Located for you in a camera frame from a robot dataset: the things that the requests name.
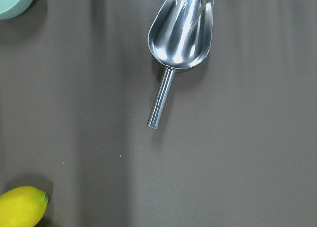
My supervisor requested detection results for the steel ice scoop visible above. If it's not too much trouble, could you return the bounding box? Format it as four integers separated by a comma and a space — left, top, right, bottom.
147, 0, 214, 129

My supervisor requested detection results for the yellow lemon upper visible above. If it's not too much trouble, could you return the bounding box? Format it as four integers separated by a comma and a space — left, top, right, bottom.
0, 186, 49, 227

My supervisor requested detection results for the light green bowl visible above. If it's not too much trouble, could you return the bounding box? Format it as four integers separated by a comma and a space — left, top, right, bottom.
0, 0, 33, 20

